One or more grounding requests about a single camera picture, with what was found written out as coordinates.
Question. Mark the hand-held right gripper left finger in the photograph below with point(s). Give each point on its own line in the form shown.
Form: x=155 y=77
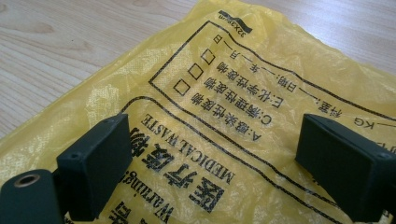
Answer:
x=93 y=165

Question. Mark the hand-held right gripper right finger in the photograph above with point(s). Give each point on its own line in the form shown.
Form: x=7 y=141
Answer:
x=345 y=165

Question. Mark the yellow plastic waste bag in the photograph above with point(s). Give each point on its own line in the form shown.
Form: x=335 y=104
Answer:
x=224 y=93

